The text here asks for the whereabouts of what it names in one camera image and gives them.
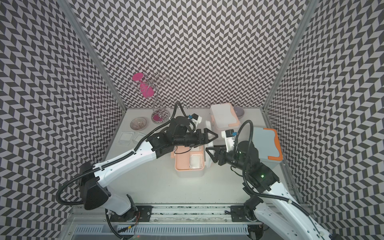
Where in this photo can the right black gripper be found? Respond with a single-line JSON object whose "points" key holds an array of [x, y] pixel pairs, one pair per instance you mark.
{"points": [[221, 156]]}

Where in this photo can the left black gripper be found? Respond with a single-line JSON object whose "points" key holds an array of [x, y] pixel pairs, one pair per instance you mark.
{"points": [[202, 137]]}

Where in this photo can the white first aid box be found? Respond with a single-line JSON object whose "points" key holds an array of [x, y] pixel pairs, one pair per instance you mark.
{"points": [[224, 117], [195, 174]]}

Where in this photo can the blue first aid kit box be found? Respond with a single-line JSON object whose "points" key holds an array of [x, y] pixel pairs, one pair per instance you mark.
{"points": [[266, 141]]}

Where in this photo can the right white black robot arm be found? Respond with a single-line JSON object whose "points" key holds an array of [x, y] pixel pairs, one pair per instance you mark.
{"points": [[264, 186]]}

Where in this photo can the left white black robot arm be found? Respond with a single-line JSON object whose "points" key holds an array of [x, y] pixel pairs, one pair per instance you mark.
{"points": [[93, 180]]}

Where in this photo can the pink inner tray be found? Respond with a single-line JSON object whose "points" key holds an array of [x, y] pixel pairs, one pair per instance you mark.
{"points": [[182, 154]]}

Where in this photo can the small grey round bowl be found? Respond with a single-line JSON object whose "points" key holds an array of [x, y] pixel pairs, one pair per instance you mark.
{"points": [[240, 112]]}

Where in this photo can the small clear glass bowl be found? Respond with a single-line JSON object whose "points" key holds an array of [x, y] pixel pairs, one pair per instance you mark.
{"points": [[138, 124]]}

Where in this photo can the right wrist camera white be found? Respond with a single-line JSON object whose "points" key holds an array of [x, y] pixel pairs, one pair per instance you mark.
{"points": [[229, 136]]}

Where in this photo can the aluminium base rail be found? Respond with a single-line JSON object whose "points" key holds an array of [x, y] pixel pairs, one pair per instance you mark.
{"points": [[177, 213]]}

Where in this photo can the silver wire stand pink ornaments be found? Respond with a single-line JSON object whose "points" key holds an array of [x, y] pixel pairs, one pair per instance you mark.
{"points": [[150, 88]]}

